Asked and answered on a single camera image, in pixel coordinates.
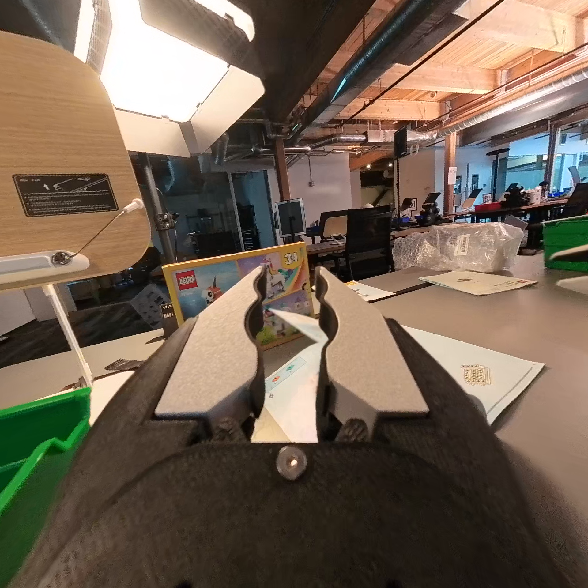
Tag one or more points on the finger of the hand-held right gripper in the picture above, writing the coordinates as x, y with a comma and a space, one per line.
576, 285
574, 255

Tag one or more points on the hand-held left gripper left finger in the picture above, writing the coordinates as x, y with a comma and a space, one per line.
211, 363

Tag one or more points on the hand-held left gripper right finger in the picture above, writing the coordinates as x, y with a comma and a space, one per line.
372, 363

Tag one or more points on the green plastic bin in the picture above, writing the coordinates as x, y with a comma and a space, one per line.
565, 234
32, 427

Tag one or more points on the lego instruction booklet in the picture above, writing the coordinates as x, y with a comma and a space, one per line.
441, 349

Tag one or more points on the lego set box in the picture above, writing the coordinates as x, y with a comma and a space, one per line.
206, 285

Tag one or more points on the black labelled box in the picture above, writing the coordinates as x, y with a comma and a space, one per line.
167, 317

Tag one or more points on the yellow-cornered instruction booklet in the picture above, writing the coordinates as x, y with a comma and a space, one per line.
367, 290

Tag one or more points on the grey patterned bag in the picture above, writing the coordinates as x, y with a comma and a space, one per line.
147, 303

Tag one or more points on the black clip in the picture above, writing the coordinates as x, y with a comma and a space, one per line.
121, 365

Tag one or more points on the red box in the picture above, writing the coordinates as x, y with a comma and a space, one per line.
491, 206

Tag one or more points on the pale instruction booklet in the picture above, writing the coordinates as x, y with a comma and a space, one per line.
477, 280

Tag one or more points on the bubble wrap bag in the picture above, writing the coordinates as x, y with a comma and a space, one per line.
459, 248

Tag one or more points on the black office chair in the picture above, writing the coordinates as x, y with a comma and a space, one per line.
367, 239

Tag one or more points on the beige chair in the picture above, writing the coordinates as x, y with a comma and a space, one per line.
331, 225

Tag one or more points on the light stand pole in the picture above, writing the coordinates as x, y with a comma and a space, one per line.
158, 216

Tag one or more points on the tablet on stand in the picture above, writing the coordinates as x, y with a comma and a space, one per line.
289, 218

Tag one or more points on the hanging black monitor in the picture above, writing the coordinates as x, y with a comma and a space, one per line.
400, 140

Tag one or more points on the wooden laptop table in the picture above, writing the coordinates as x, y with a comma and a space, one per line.
59, 138

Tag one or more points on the studio light panel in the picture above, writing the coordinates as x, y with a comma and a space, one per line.
174, 69

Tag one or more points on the silver ventilation duct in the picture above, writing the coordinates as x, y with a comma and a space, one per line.
505, 112

